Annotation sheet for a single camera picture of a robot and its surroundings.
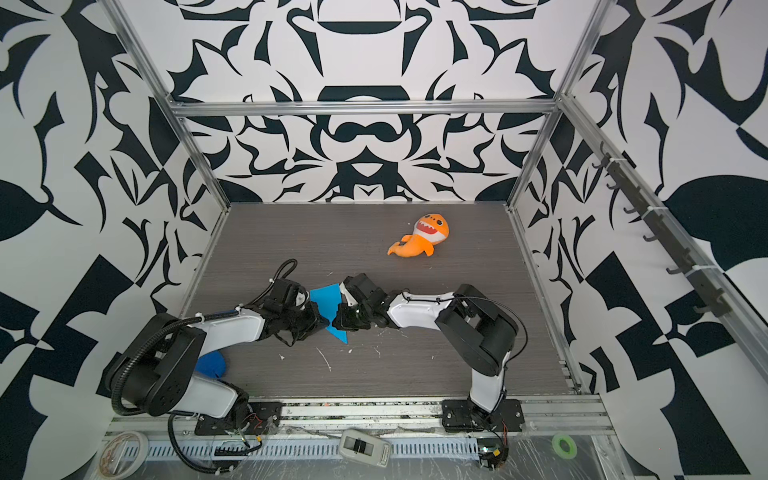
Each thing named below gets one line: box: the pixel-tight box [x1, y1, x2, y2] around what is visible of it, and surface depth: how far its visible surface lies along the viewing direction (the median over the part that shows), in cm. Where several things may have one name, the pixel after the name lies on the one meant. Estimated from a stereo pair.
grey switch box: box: [339, 429, 391, 468], surface depth 69 cm
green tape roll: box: [552, 434, 577, 459], surface depth 72 cm
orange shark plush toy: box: [388, 213, 450, 258], surface depth 104 cm
